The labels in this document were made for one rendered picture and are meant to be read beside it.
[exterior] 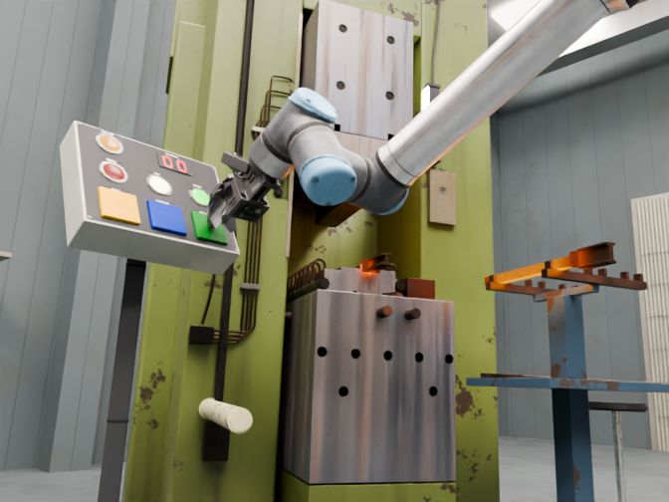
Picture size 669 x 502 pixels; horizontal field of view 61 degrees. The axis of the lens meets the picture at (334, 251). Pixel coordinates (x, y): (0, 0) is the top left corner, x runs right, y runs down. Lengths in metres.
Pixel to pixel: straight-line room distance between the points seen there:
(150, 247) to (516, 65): 0.75
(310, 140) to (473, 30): 1.27
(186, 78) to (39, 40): 3.51
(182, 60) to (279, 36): 0.52
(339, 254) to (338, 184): 1.06
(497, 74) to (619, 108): 9.34
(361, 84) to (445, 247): 0.55
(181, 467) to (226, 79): 1.05
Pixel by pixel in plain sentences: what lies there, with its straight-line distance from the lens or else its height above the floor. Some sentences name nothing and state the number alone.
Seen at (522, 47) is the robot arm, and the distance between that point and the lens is 0.98.
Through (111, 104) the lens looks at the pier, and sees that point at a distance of 5.36.
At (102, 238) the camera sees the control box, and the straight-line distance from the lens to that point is 1.16.
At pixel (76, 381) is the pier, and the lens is 4.87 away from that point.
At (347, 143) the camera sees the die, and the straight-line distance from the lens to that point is 1.60.
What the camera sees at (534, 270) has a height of 0.98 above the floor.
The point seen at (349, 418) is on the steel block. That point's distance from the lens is 1.41.
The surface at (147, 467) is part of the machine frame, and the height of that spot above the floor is 0.42.
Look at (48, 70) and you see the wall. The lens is 5.57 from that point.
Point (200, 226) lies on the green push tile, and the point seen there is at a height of 1.00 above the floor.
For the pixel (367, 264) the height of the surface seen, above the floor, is 1.00.
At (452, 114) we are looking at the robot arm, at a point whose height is 1.13.
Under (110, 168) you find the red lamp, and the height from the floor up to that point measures 1.09.
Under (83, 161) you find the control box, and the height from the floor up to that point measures 1.09.
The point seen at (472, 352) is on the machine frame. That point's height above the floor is 0.80.
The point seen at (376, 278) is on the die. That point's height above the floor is 0.97.
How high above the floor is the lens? 0.69
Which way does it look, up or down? 13 degrees up
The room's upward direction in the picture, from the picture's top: 2 degrees clockwise
